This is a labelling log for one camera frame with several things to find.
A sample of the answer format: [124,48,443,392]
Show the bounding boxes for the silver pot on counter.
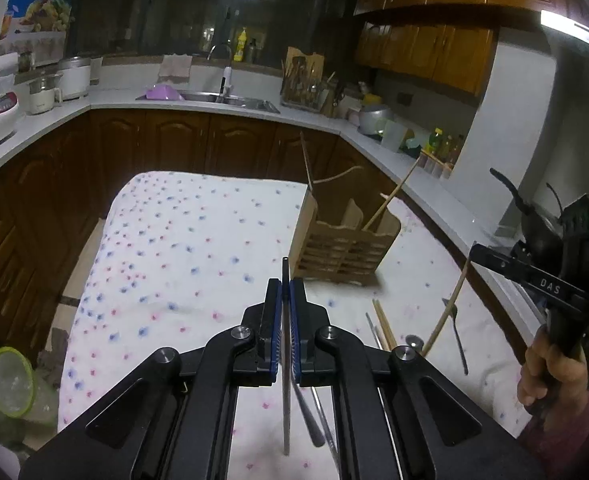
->
[359,104,395,136]

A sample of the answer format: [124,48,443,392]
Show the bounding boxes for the person's right hand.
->
[517,325,589,431]

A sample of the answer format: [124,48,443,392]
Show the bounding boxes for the steel chopstick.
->
[310,387,340,472]
[365,312,385,350]
[281,257,292,456]

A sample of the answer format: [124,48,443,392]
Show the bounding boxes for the lower wooden cabinets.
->
[0,110,393,359]

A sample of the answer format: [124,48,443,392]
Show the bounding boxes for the large steel fork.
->
[293,384,326,448]

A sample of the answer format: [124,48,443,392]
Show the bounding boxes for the purple basin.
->
[145,84,184,101]

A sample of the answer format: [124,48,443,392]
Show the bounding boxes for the steel spoon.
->
[405,334,424,353]

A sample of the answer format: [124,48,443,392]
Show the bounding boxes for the white pot with lid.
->
[58,56,92,101]

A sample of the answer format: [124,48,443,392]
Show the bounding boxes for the kitchen sink faucet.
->
[206,43,236,101]

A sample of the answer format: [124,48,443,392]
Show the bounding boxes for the wooden cabinets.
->
[0,110,393,359]
[355,0,567,98]

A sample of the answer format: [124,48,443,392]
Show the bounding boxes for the fruit poster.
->
[0,0,76,66]

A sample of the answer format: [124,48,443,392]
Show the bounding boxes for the small white cooker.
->
[29,73,62,115]

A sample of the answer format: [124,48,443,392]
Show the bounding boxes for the countertop utensil rack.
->
[280,47,334,113]

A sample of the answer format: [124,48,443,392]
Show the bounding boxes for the wooden utensil holder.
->
[289,192,401,285]

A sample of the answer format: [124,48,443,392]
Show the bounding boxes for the yellow detergent bottle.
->
[232,27,248,62]

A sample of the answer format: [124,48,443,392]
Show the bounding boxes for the small steel fork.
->
[450,304,469,376]

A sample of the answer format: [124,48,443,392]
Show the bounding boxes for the upper wooden cabinets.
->
[355,0,567,98]

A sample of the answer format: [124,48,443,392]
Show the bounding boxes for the black wok with lid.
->
[490,168,563,269]

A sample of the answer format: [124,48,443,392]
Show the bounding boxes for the green lidded container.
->
[0,347,58,427]

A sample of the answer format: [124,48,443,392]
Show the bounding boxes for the yellow oil bottle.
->
[428,127,445,159]

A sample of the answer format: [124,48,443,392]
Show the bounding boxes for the floral white tablecloth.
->
[56,170,541,480]

